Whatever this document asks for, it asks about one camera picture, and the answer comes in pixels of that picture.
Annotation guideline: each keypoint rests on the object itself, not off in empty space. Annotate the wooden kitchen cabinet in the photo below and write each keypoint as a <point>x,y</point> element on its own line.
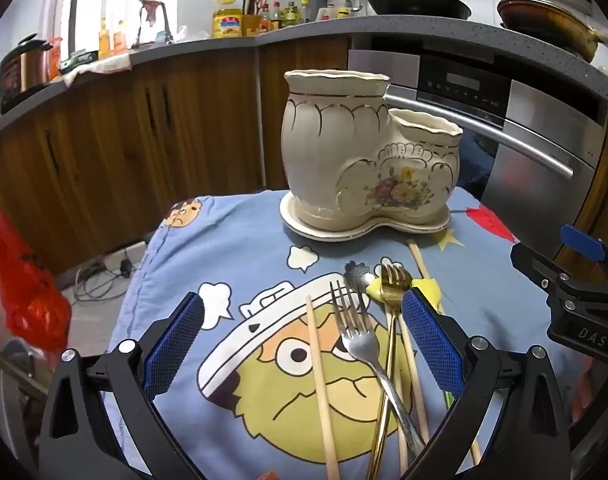
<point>109,150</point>

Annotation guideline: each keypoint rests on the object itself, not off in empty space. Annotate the wooden knife block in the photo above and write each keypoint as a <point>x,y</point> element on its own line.
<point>251,22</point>

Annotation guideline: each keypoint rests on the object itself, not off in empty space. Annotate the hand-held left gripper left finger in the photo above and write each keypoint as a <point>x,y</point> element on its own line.
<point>176,345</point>

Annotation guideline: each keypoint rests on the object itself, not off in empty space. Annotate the brown rag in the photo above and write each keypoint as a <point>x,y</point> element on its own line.
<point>151,10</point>

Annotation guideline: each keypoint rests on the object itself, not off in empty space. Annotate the chrome kitchen faucet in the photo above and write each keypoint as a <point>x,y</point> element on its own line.
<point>168,25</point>

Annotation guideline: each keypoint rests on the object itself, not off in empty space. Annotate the copper rice cooker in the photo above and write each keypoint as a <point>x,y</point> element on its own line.
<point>24,70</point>

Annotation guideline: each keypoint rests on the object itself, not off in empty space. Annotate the gold metal fork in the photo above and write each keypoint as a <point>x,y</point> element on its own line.
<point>396,285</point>

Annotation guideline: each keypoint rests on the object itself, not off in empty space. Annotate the row of condiment bottles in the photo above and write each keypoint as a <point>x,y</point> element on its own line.
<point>289,15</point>

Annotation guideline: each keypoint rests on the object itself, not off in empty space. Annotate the green packet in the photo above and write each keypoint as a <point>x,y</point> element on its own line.
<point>79,61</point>

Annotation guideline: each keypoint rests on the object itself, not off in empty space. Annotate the yellow cooking oil bottle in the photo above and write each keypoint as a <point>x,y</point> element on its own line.
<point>227,22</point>

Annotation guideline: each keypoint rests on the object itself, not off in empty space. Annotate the white power strip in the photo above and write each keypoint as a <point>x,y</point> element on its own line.
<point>126,257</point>

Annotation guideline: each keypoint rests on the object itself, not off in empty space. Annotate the cream ceramic drip tray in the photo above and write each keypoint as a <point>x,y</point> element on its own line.
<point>334,230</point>

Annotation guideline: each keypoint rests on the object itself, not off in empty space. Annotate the silver flower-shaped spoon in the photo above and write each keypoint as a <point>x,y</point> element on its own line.
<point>356,275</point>

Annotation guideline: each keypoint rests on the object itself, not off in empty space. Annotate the red plastic bag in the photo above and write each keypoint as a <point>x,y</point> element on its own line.
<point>24,285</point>

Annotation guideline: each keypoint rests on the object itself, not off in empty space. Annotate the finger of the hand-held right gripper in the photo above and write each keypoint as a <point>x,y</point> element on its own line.
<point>533,262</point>
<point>581,241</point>

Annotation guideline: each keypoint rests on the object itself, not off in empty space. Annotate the orange drink bottle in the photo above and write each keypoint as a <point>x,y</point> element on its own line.
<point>119,37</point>
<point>104,40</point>

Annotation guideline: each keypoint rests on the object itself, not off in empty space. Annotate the cream floral ceramic utensil holder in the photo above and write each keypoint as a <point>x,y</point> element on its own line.
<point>324,150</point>

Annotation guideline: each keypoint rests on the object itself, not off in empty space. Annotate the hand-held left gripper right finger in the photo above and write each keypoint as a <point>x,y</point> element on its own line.
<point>433,345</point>

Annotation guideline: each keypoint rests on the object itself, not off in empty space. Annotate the grey speckled countertop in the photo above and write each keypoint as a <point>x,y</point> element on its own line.
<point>334,27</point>

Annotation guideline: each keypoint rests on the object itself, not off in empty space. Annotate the silver metal fork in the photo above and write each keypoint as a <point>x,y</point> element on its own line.
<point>361,342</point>

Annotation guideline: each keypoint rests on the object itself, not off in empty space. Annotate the stainless steel built-in oven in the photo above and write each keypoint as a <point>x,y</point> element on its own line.
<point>533,125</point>

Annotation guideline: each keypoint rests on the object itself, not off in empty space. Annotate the brown cooking pan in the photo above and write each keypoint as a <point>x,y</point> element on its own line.
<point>543,22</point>

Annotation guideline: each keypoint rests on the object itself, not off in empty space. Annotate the blue cartoon printed cloth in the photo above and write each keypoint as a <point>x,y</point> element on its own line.
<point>244,260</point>

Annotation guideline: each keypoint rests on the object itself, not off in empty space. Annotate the pink dish cloth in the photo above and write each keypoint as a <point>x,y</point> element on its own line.
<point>104,65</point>

